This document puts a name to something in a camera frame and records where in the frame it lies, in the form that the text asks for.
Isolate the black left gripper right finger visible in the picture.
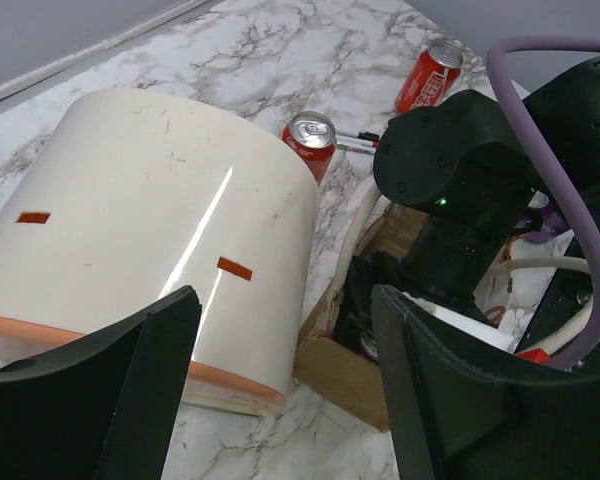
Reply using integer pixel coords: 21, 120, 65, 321
371, 285, 600, 479

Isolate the upright red Coca-Cola can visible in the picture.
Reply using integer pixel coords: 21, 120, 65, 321
281, 111, 336, 185

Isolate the black marker pen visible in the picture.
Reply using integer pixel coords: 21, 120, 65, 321
336, 130, 380, 142

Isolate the red coca-cola can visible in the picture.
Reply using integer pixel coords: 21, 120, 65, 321
394, 41, 464, 114
281, 111, 336, 185

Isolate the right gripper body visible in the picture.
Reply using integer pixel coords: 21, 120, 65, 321
373, 90, 542, 315

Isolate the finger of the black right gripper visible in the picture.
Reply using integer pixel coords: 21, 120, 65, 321
347, 251, 404, 320

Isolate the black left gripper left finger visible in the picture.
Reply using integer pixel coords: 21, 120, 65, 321
0, 286, 202, 479

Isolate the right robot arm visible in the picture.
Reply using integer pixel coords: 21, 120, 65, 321
343, 56, 600, 328

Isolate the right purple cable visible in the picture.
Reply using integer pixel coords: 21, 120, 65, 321
485, 34, 600, 371

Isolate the white cylindrical pot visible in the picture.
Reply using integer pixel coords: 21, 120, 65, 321
0, 89, 319, 416

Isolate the red marker pen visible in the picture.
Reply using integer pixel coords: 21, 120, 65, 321
336, 142, 376, 155

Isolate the purple Fanta can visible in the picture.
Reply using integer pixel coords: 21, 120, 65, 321
352, 330, 378, 364

